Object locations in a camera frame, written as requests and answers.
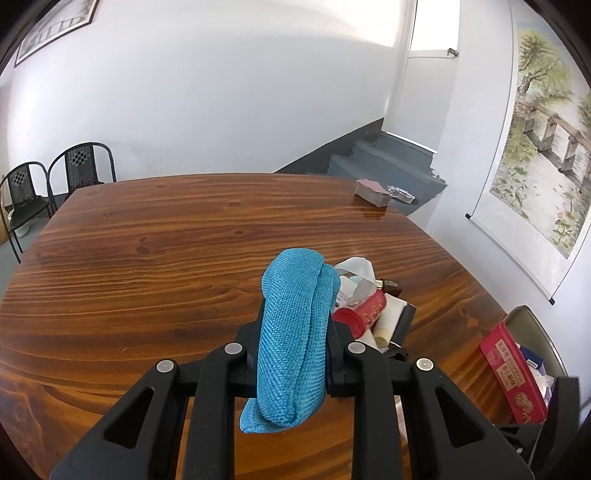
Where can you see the teal knitted cloth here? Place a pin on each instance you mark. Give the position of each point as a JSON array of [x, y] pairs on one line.
[[286, 346]]

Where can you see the pink tin box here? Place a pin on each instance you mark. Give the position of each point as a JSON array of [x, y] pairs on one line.
[[508, 374]]

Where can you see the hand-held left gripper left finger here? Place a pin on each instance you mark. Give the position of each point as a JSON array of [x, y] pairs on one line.
[[244, 364]]

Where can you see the stack of playing cards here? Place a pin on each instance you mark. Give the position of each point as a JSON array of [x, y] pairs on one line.
[[371, 194]]

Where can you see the grey staircase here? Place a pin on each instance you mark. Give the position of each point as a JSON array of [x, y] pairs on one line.
[[378, 161]]

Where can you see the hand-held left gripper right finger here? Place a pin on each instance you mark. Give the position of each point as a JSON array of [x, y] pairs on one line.
[[339, 369]]

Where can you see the mint green patterned box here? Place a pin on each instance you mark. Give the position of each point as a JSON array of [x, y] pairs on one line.
[[352, 279]]

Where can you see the black metal chair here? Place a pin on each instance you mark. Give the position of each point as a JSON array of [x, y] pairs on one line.
[[78, 161], [21, 184]]

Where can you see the dark slim bottle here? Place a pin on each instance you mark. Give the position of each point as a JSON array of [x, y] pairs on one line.
[[407, 323]]

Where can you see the crumpled silver foil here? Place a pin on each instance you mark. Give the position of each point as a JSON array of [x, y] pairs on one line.
[[401, 194]]

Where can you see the clear plastic bag bundle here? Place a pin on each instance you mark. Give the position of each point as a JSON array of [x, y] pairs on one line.
[[545, 385]]

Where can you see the framed wall picture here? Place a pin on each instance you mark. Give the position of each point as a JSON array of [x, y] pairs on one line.
[[55, 27]]

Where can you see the white paper strip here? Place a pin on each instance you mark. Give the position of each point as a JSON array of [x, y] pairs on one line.
[[358, 267]]

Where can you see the cream squeeze tube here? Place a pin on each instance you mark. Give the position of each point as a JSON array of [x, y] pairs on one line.
[[390, 318]]

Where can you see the red printed canister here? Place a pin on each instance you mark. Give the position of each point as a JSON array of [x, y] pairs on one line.
[[364, 314]]

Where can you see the hanging scroll painting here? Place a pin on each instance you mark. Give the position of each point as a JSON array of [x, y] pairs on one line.
[[545, 138]]

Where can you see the wooden desktop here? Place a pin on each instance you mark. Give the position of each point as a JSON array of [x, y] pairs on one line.
[[161, 267]]

